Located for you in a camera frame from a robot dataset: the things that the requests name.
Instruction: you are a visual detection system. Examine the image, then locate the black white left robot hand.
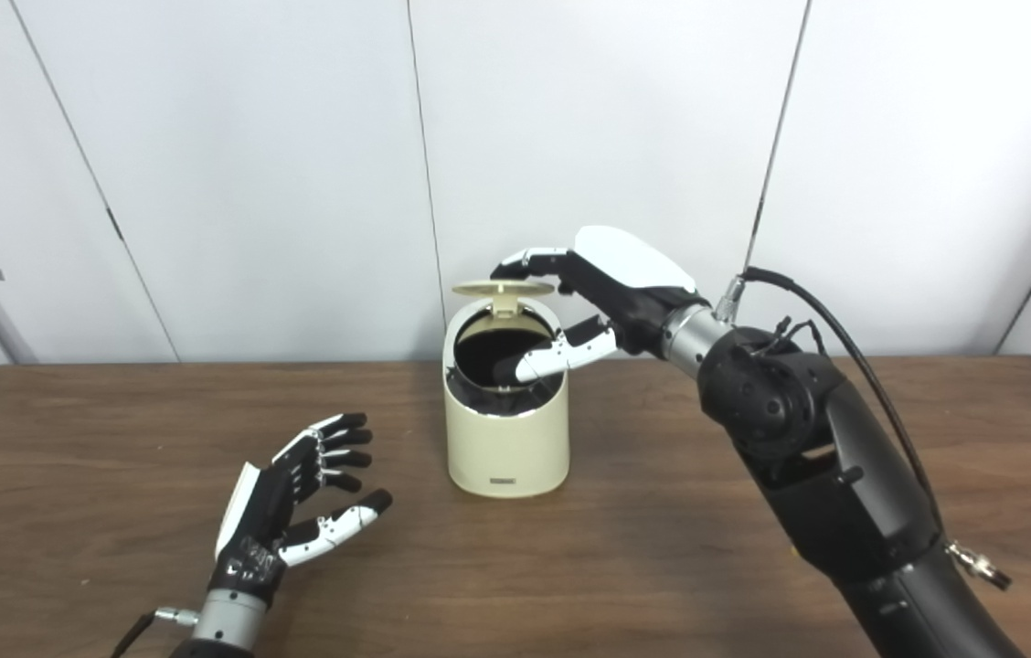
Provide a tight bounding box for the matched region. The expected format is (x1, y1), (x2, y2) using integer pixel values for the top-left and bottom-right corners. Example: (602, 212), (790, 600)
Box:
(207, 412), (394, 604)

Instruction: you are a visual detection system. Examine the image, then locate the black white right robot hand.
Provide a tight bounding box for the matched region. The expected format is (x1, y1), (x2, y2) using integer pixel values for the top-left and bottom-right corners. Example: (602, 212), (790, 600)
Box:
(490, 226), (708, 385)

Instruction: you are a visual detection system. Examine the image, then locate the cream round bin lid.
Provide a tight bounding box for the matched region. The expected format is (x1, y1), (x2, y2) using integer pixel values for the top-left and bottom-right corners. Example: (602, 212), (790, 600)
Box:
(452, 279), (555, 316)

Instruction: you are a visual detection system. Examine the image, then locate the black bin liner bag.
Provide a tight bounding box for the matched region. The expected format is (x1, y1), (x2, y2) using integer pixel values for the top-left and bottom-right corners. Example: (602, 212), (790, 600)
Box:
(450, 315), (562, 417)

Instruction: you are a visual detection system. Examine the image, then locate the cream-colored bin body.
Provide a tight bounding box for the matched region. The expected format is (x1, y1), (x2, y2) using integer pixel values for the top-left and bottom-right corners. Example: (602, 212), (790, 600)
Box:
(442, 297), (569, 499)

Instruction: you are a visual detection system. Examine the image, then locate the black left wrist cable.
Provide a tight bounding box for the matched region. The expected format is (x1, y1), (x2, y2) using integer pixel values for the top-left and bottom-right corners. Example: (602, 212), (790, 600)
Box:
(109, 608), (201, 658)

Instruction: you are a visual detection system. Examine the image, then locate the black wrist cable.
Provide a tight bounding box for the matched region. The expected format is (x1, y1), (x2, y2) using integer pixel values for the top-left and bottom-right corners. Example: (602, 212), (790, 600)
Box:
(109, 608), (201, 658)
(715, 266), (1015, 590)

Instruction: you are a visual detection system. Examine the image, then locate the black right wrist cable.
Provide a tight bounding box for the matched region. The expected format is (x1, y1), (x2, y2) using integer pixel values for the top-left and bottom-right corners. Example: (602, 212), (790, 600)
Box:
(715, 266), (1015, 590)

